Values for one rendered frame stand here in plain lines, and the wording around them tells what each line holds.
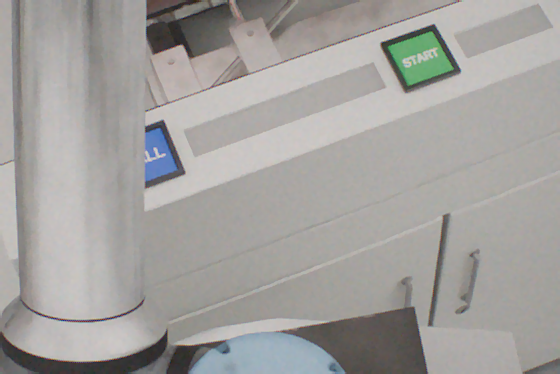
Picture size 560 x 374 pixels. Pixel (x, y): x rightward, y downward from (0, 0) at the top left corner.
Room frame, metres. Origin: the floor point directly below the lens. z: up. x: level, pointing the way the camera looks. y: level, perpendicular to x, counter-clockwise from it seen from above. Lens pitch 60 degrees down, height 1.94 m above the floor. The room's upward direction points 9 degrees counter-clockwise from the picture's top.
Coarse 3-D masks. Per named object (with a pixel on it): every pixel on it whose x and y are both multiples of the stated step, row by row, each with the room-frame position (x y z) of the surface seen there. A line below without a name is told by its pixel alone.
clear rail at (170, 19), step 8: (200, 0) 0.79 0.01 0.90; (208, 0) 0.79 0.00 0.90; (216, 0) 0.79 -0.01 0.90; (224, 0) 0.79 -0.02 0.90; (176, 8) 0.79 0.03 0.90; (192, 8) 0.78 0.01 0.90; (200, 8) 0.78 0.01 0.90; (208, 8) 0.78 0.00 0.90; (216, 8) 0.79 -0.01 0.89; (152, 16) 0.78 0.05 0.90; (160, 16) 0.78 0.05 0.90; (168, 16) 0.78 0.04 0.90; (176, 16) 0.78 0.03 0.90; (184, 16) 0.78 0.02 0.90; (168, 24) 0.77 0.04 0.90
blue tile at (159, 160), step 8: (160, 128) 0.61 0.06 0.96; (152, 136) 0.61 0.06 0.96; (160, 136) 0.61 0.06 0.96; (152, 144) 0.60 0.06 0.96; (160, 144) 0.60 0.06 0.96; (152, 152) 0.59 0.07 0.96; (160, 152) 0.59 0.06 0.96; (168, 152) 0.59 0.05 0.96; (152, 160) 0.58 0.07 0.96; (160, 160) 0.58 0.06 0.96; (168, 160) 0.58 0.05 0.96; (152, 168) 0.58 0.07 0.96; (160, 168) 0.57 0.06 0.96; (168, 168) 0.57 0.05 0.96; (176, 168) 0.57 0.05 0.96; (152, 176) 0.57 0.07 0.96
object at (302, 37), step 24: (384, 0) 0.78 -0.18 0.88; (408, 0) 0.77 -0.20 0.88; (432, 0) 0.77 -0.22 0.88; (456, 0) 0.76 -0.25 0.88; (312, 24) 0.76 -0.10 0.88; (336, 24) 0.75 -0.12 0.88; (360, 24) 0.75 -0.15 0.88; (384, 24) 0.75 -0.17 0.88; (288, 48) 0.73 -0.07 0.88; (312, 48) 0.73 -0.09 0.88; (216, 72) 0.72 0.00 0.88; (240, 72) 0.71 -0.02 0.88
